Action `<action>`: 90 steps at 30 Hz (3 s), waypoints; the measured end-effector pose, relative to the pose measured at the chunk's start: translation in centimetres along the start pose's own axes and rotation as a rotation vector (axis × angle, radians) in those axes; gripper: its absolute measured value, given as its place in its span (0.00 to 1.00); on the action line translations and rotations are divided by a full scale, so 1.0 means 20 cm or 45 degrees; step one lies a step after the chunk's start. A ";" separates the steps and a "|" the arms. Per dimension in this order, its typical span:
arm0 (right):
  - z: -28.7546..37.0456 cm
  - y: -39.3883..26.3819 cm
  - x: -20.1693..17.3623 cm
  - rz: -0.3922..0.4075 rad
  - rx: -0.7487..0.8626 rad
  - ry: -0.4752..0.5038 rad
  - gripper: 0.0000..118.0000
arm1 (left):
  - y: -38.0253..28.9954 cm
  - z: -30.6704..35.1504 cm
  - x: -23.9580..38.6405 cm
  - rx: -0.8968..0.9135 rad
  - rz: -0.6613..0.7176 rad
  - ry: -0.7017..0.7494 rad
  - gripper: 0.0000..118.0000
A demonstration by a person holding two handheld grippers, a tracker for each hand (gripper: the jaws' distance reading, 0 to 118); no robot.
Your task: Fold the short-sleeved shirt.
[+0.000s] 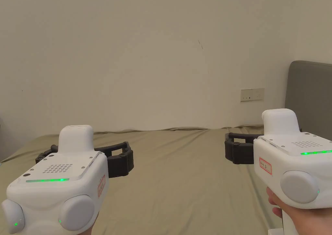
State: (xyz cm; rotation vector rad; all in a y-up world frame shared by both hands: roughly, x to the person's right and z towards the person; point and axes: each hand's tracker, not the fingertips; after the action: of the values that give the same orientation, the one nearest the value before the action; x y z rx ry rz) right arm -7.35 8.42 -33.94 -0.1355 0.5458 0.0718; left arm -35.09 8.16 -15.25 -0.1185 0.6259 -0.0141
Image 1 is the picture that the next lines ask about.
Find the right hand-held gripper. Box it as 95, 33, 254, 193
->
224, 108, 332, 235

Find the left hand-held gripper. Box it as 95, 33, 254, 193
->
1, 125, 135, 235

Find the person's right hand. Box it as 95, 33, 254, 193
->
266, 187, 332, 235

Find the grey padded headboard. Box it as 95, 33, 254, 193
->
284, 60, 332, 142

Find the bed with olive green sheet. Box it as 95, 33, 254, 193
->
0, 125, 288, 235

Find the beige wall socket panel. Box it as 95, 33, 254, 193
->
240, 88, 265, 103

